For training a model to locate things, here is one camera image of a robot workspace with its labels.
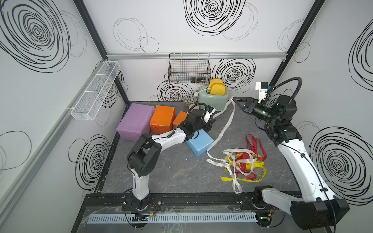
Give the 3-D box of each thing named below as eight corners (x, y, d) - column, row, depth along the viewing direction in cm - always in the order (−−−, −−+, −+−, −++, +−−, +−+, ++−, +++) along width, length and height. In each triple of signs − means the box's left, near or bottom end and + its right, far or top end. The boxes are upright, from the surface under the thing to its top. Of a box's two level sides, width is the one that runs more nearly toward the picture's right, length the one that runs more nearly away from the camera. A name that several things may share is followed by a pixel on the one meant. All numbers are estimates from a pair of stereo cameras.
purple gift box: (123, 139, 100) (115, 129, 90) (135, 115, 114) (130, 103, 104) (148, 143, 98) (143, 132, 88) (157, 117, 113) (154, 105, 103)
